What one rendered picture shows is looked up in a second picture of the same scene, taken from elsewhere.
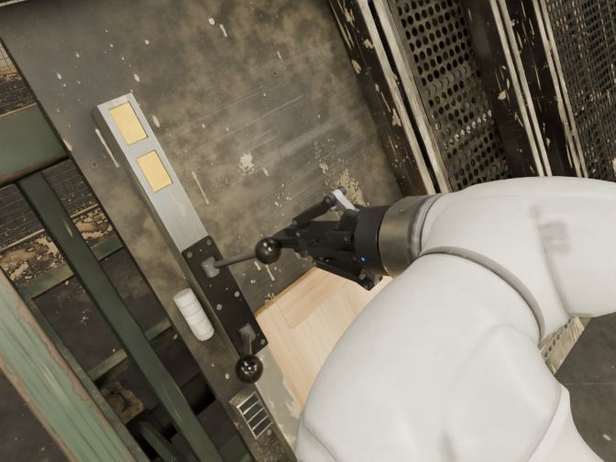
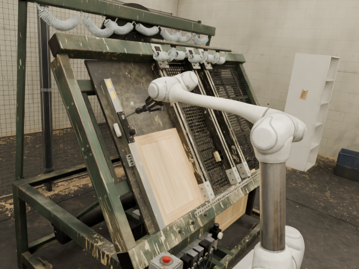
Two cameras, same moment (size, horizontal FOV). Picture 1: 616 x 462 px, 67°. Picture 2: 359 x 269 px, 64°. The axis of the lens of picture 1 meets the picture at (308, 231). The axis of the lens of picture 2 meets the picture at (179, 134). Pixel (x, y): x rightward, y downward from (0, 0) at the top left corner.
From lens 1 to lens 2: 1.27 m
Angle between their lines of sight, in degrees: 29
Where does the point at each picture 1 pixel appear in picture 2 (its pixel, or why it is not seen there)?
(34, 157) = (86, 88)
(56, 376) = (90, 124)
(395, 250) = not seen: hidden behind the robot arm
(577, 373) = not seen: hidden behind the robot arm
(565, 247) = (182, 75)
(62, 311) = (11, 230)
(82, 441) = (92, 140)
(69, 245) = (89, 109)
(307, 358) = (144, 155)
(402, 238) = not seen: hidden behind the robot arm
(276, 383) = (136, 153)
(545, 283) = (181, 79)
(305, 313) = (145, 143)
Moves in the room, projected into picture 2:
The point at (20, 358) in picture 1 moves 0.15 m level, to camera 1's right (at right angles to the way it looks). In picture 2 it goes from (84, 117) to (112, 119)
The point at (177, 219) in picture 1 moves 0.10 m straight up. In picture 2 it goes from (116, 105) to (117, 89)
